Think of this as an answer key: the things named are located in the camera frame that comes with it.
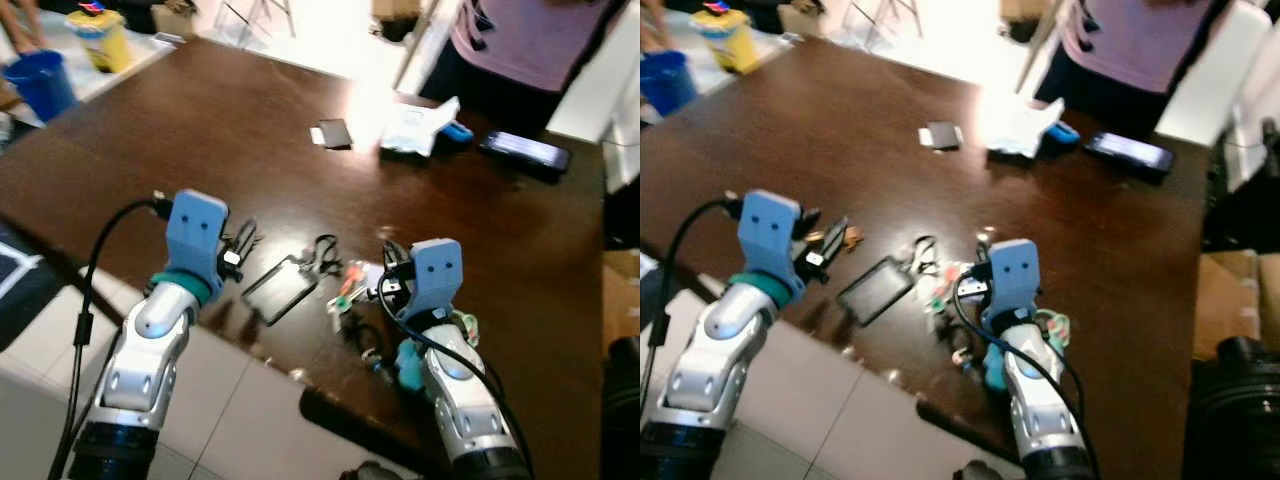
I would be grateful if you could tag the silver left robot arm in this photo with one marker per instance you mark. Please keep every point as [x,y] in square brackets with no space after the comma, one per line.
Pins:
[150,340]
[735,325]

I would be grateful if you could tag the black card holder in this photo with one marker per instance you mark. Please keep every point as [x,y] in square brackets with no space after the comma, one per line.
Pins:
[875,292]
[278,290]

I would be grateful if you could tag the black wallet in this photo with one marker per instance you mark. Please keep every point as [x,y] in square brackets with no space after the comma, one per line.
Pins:
[942,135]
[332,133]

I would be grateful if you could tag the white paper bag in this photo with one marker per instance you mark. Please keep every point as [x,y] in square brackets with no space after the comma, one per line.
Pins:
[415,128]
[1020,130]

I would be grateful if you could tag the small blue object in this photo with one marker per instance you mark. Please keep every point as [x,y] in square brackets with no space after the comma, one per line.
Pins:
[1065,135]
[460,133]

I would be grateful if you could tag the dark floor mat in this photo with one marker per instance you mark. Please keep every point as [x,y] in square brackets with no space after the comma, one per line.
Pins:
[648,278]
[20,290]

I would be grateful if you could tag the black smartphone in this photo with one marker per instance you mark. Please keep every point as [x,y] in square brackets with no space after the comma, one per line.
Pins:
[525,153]
[1130,155]

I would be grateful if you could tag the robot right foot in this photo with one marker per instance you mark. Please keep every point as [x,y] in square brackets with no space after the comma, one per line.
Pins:
[370,472]
[978,472]

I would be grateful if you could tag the cardboard box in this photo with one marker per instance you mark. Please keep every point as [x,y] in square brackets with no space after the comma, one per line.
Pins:
[1235,300]
[620,300]

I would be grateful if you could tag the yellow container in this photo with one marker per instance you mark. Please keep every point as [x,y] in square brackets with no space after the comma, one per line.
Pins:
[728,40]
[100,40]

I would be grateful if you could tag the blue plastic bucket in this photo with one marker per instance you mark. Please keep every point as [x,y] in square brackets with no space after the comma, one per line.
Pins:
[665,85]
[38,85]

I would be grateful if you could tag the metal folding stand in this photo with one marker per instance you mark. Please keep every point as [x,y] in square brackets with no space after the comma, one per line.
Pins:
[262,12]
[890,12]

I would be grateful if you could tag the wooden slanted pole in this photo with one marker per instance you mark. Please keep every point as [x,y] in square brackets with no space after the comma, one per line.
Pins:
[415,45]
[1036,45]

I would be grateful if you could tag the black round device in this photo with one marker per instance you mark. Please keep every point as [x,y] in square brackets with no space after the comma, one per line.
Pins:
[1240,410]
[622,420]

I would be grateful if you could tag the person bare legs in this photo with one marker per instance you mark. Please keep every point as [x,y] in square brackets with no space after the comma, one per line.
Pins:
[655,22]
[22,22]

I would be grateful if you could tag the white slanted panel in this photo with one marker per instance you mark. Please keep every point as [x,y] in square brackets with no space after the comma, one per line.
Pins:
[1210,75]
[595,80]

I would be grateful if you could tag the person in pink shirt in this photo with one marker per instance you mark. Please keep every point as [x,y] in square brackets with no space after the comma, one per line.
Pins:
[1130,40]
[520,40]

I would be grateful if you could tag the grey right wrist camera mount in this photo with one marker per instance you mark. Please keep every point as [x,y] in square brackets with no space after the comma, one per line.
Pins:
[1012,275]
[432,275]

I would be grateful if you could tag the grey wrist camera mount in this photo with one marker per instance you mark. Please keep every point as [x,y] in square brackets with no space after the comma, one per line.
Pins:
[1012,275]
[770,235]
[195,235]
[432,275]

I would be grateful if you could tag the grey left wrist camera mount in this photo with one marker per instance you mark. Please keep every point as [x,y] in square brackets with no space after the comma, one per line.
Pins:
[770,235]
[195,235]

